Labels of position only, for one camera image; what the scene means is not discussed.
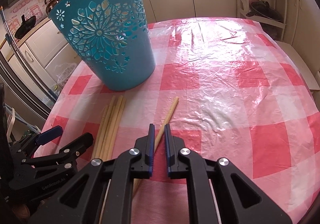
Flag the cream lower kitchen cabinets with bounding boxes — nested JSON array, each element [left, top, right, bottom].
[[3, 0, 317, 101]]

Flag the black wok on stove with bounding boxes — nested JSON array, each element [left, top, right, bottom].
[[15, 15, 36, 40]]

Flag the metal kettle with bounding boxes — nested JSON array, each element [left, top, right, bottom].
[[44, 0, 60, 15]]

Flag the clear floral plastic container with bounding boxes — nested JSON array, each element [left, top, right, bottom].
[[53, 63, 78, 90]]

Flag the lone bamboo chopstick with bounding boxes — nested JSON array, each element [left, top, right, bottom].
[[133, 97, 179, 197]]

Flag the blue perforated plastic basket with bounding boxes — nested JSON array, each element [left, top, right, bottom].
[[48, 0, 156, 91]]

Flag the black pan on rack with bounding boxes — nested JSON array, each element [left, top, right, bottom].
[[246, 1, 283, 22]]

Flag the pink checkered plastic tablecloth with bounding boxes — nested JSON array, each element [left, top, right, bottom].
[[35, 18, 319, 223]]

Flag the white storage rack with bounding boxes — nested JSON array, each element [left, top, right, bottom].
[[236, 0, 288, 40]]

